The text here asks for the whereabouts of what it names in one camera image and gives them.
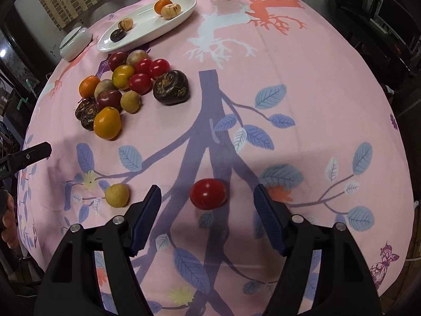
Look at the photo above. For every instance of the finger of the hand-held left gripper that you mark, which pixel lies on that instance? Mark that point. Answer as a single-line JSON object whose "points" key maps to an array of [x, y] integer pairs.
{"points": [[31, 155]]}

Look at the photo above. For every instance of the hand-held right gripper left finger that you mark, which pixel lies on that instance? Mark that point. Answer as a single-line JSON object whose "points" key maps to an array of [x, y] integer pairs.
{"points": [[146, 217]]}

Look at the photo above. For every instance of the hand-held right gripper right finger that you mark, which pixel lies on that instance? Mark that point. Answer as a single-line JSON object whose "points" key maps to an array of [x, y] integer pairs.
{"points": [[269, 217]]}

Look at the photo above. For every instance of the tan longan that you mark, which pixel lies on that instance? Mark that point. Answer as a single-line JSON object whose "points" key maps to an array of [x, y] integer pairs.
{"points": [[131, 102], [116, 195]]}

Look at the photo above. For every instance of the red cherry tomato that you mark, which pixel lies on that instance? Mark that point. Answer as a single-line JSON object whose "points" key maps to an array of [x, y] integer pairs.
{"points": [[143, 66], [208, 193], [139, 83], [160, 68]]}

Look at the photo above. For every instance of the orange tomato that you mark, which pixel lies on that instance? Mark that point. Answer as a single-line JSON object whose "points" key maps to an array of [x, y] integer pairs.
{"points": [[107, 123]]}

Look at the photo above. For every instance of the orange tangerine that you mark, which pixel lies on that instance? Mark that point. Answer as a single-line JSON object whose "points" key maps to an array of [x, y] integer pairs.
{"points": [[161, 5], [88, 86]]}

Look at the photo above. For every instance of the dark red tomato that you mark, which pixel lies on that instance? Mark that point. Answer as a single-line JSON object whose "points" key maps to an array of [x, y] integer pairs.
{"points": [[108, 101], [116, 60]]}

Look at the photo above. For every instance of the large dark water chestnut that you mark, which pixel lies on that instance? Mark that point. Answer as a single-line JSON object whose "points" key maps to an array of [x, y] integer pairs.
{"points": [[171, 88]]}

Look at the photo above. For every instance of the white oval plate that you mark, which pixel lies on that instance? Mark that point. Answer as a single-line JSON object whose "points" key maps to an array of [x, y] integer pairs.
{"points": [[148, 29]]}

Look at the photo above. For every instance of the person's left hand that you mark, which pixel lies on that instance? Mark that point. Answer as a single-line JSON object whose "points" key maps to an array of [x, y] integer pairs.
{"points": [[9, 223]]}

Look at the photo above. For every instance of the tan passion fruit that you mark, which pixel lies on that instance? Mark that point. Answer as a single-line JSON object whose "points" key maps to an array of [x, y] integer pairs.
{"points": [[136, 56], [103, 87]]}

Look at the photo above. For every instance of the pink printed tablecloth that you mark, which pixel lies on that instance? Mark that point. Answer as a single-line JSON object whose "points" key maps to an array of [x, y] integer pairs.
{"points": [[296, 112]]}

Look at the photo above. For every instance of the white lidded ceramic jar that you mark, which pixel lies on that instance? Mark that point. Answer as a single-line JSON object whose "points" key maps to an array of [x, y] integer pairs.
{"points": [[74, 44]]}

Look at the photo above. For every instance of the yellow-orange tomato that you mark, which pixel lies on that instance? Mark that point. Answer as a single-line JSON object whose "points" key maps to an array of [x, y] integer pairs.
{"points": [[123, 76]]}

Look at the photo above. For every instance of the small dark water chestnut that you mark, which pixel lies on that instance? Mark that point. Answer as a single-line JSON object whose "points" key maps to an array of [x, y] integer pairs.
{"points": [[117, 35]]}

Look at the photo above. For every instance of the pale striped fruit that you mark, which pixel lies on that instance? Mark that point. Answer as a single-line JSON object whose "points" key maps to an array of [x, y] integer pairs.
{"points": [[125, 23]]}

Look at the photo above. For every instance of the pale round fruit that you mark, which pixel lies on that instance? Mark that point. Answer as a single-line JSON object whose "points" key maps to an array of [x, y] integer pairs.
{"points": [[172, 11]]}

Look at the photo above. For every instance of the black computer monitor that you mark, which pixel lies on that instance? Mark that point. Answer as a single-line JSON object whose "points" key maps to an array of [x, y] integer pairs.
{"points": [[398, 10]]}

